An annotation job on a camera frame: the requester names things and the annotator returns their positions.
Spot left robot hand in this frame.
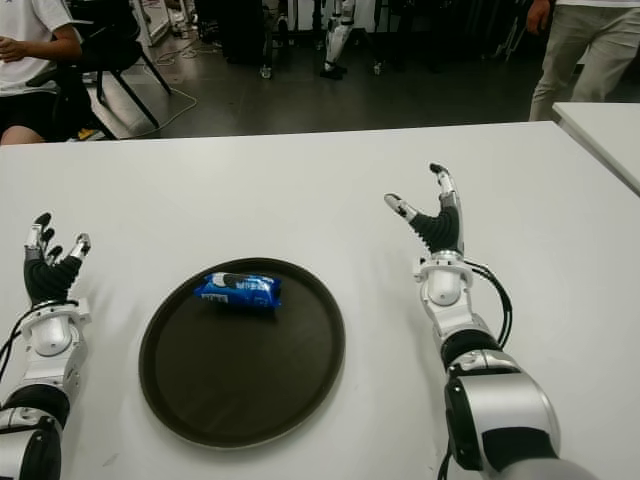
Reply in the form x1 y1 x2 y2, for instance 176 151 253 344
22 212 92 306

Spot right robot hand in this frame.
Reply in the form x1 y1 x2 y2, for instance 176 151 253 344
383 162 465 256

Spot blue Oreo packet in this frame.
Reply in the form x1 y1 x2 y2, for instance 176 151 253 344
193 271 284 312

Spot black armrest chair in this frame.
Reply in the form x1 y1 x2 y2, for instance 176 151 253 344
23 64 119 142

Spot round dark brown tray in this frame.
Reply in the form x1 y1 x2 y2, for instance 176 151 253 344
138 257 347 448

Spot silver humanoid robot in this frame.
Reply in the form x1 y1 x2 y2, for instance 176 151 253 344
319 0 362 80

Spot person in beige trousers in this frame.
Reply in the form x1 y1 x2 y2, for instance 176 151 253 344
525 0 640 122

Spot black metal leg chair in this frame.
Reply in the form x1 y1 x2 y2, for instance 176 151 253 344
79 0 174 129

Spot seated person in white shirt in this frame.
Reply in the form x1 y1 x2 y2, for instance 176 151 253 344
0 0 84 146

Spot white framed board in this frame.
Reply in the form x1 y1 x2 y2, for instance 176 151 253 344
132 0 176 48

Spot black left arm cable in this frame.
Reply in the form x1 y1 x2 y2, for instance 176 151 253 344
0 307 39 384

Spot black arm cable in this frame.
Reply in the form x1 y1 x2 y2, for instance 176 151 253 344
0 307 39 384
462 258 514 347

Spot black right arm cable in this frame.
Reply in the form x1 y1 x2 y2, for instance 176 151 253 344
462 258 514 347

